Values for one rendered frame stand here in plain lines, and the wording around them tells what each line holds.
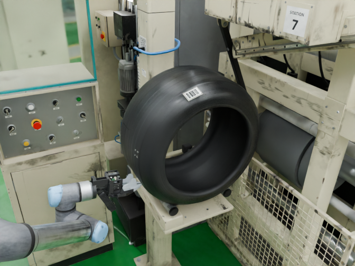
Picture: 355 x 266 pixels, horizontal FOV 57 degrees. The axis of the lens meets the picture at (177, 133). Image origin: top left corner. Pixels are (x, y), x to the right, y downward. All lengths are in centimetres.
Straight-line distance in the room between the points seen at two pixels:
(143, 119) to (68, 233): 46
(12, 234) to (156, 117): 57
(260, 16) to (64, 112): 113
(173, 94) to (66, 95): 80
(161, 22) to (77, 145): 88
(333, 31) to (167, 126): 61
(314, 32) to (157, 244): 153
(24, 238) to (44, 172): 100
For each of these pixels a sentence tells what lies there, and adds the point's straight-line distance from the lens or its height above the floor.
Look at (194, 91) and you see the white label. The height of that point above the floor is 145.
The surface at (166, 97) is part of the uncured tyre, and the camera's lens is 119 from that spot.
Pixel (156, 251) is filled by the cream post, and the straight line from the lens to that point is 218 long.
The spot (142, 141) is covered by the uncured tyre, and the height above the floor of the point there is 128.
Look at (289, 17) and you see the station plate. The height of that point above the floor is 171.
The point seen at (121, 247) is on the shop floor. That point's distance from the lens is 255.
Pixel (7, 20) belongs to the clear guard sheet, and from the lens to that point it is 170.
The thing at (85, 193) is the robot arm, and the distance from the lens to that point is 129.
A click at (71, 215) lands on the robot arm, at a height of 102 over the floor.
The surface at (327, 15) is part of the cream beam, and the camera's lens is 112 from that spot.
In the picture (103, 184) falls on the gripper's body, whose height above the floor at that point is 109.
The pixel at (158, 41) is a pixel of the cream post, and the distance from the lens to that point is 149.
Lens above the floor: 188
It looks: 29 degrees down
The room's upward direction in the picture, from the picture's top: 1 degrees clockwise
